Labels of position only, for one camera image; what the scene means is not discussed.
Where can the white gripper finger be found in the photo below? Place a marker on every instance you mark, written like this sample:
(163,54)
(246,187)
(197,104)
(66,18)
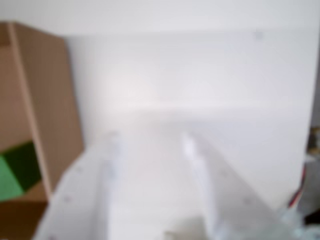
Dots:
(235,205)
(77,200)

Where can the green cube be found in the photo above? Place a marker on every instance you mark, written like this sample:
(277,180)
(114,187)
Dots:
(11,175)

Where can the brown cardboard box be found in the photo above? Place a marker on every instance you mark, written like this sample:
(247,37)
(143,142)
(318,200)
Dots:
(50,100)

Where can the dark brown-edged object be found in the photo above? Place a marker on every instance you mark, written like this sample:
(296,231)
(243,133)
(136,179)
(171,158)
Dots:
(315,140)

